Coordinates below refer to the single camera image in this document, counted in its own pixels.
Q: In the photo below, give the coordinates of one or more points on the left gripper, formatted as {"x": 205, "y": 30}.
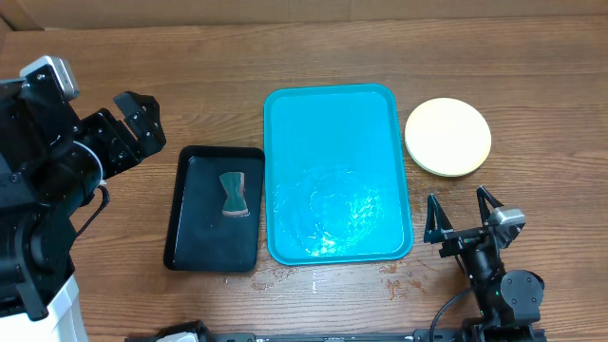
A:
{"x": 104, "y": 127}

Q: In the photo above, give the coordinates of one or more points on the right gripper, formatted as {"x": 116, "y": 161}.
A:
{"x": 461, "y": 239}

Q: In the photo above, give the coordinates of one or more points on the yellow-rimmed plate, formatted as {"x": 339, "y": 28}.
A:
{"x": 447, "y": 137}

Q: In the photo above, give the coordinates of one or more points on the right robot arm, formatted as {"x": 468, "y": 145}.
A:
{"x": 509, "y": 302}

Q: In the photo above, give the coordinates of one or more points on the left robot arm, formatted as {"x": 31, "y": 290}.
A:
{"x": 52, "y": 164}

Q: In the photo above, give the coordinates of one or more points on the black plastic tray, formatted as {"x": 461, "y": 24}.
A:
{"x": 199, "y": 236}

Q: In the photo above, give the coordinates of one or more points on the teal plastic tray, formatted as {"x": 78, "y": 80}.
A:
{"x": 336, "y": 183}

